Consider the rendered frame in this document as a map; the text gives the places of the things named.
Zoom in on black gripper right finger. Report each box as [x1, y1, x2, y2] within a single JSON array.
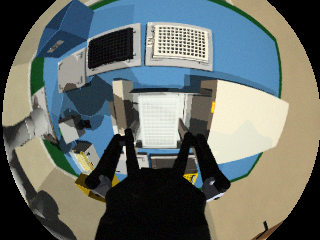
[[163, 118, 231, 202]]

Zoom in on blue open-top bin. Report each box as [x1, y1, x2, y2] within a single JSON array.
[[36, 0, 94, 58]]

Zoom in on yellow open-top bin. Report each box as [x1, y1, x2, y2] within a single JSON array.
[[75, 172, 119, 203]]

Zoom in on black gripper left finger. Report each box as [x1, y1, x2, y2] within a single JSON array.
[[84, 118, 146, 198]]

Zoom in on blue bench mat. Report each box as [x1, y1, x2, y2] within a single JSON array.
[[43, 0, 279, 175]]

